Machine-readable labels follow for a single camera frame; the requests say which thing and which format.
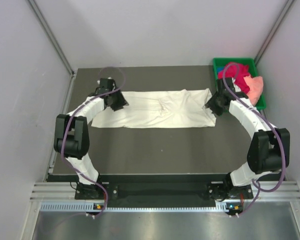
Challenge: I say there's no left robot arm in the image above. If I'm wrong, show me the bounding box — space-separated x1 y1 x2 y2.
53 77 128 199

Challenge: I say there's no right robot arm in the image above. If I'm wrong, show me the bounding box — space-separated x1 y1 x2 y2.
205 77 291 198

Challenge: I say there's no white t shirt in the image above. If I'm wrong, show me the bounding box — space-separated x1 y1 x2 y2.
91 88 216 129

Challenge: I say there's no slotted grey cable duct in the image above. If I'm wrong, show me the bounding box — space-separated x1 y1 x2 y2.
40 202 241 213

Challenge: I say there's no aluminium frame rail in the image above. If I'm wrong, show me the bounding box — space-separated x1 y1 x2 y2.
30 181 300 202

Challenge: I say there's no green plastic bin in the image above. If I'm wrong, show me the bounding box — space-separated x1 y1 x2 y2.
212 57 266 110

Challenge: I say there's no peach t shirt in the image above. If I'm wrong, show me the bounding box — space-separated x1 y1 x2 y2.
243 76 264 106

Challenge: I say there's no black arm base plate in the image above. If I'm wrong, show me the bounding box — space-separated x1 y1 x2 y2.
74 181 243 201

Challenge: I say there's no blue cloth in bin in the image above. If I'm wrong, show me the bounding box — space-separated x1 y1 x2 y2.
216 66 225 79

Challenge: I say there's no magenta t shirt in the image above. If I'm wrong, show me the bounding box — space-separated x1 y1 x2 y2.
217 62 251 94

